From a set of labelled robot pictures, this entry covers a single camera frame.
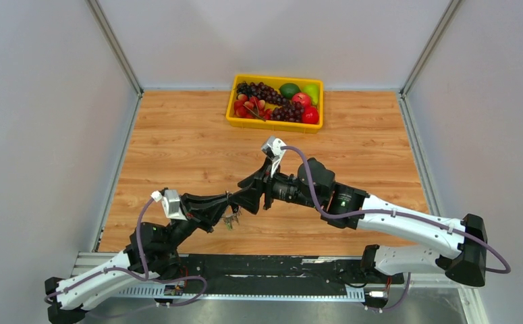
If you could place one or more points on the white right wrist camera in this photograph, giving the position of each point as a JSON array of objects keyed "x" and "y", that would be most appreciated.
[{"x": 272, "y": 148}]

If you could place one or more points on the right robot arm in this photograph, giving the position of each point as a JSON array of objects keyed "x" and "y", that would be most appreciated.
[{"x": 453, "y": 247}]

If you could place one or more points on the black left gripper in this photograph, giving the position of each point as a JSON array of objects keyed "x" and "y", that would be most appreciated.
[{"x": 203, "y": 210}]

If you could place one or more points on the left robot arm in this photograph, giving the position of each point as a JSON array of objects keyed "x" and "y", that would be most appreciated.
[{"x": 166, "y": 220}]

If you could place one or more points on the red strawberries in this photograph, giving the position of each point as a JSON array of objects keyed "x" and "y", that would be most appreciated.
[{"x": 251, "y": 108}]

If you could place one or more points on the yellow fruit tray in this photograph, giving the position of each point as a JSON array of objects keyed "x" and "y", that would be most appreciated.
[{"x": 275, "y": 82}]

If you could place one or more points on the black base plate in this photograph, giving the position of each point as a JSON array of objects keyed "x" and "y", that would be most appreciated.
[{"x": 266, "y": 275}]

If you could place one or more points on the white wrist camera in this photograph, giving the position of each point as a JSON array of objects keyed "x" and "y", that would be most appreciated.
[
  {"x": 272, "y": 148},
  {"x": 171, "y": 203}
]

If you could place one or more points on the red tomato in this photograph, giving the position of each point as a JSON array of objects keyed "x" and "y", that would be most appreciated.
[{"x": 310, "y": 115}]

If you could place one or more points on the dark grape bunch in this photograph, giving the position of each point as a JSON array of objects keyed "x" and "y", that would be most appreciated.
[{"x": 283, "y": 110}]

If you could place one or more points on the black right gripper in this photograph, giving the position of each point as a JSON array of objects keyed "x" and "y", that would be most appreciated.
[{"x": 253, "y": 187}]

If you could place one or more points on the red apple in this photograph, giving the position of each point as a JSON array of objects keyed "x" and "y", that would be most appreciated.
[{"x": 301, "y": 99}]

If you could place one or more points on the green pear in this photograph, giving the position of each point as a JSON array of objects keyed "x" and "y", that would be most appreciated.
[{"x": 313, "y": 91}]

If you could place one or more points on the large silver keyring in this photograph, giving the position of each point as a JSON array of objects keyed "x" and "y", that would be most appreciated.
[{"x": 232, "y": 219}]

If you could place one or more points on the green avocado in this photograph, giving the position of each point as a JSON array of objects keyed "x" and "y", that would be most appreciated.
[{"x": 288, "y": 90}]

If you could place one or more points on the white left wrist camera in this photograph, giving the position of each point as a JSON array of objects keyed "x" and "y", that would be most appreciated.
[{"x": 171, "y": 203}]

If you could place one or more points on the green key tag with key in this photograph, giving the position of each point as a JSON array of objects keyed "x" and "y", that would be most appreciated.
[{"x": 229, "y": 226}]

